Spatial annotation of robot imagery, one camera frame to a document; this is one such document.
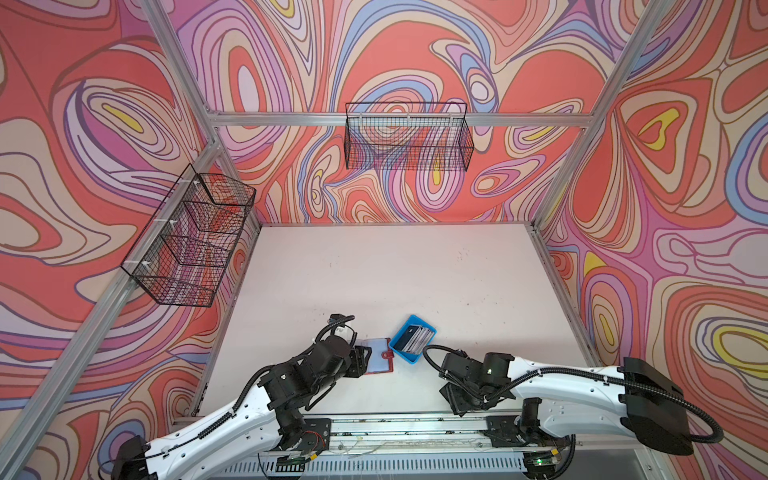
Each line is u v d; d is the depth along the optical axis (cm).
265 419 49
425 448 72
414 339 86
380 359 84
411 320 91
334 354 56
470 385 61
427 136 96
